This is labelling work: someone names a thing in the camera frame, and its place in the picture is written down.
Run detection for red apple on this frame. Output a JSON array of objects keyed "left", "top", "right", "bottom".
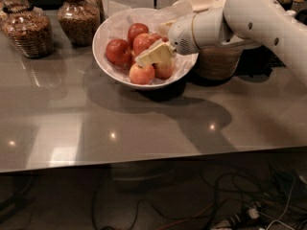
[
  {"left": 133, "top": 34, "right": 156, "bottom": 56},
  {"left": 152, "top": 34, "right": 169, "bottom": 42},
  {"left": 106, "top": 38, "right": 131, "bottom": 68},
  {"left": 127, "top": 23, "right": 149, "bottom": 44}
]

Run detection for white ceramic bowl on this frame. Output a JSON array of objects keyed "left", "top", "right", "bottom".
[{"left": 92, "top": 8, "right": 198, "bottom": 90}]

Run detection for front stack of paper bowls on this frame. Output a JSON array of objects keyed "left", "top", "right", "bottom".
[{"left": 194, "top": 46, "right": 243, "bottom": 81}]

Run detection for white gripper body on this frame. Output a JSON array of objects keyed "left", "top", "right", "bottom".
[{"left": 168, "top": 13, "right": 196, "bottom": 56}]

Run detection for glass jar with granola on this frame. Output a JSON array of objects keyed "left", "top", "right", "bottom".
[
  {"left": 1, "top": 0, "right": 54, "bottom": 58},
  {"left": 57, "top": 0, "right": 100, "bottom": 46}
]

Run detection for white power plug on floor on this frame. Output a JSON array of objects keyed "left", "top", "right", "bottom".
[{"left": 209, "top": 208, "right": 261, "bottom": 230}]

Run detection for yellow-red apple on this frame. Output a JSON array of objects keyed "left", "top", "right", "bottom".
[
  {"left": 129, "top": 63, "right": 155, "bottom": 85},
  {"left": 153, "top": 58, "right": 175, "bottom": 80}
]

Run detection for glass jar with granola middle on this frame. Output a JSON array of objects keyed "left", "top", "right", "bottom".
[{"left": 57, "top": 0, "right": 100, "bottom": 46}]

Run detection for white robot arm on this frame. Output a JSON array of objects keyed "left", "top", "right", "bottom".
[{"left": 136, "top": 0, "right": 307, "bottom": 82}]

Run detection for yellow-red apple right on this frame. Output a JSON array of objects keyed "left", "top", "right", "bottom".
[{"left": 153, "top": 58, "right": 175, "bottom": 80}]

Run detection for yellow-red apple front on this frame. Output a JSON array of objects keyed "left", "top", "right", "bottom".
[{"left": 129, "top": 63, "right": 155, "bottom": 85}]

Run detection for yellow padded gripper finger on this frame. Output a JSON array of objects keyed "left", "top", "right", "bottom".
[
  {"left": 157, "top": 20, "right": 175, "bottom": 36},
  {"left": 135, "top": 39, "right": 175, "bottom": 67}
]

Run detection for glass jar with granola left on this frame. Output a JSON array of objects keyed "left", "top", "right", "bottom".
[{"left": 1, "top": 0, "right": 54, "bottom": 58}]

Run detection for black cables on floor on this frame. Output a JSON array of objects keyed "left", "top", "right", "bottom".
[{"left": 89, "top": 163, "right": 307, "bottom": 230}]

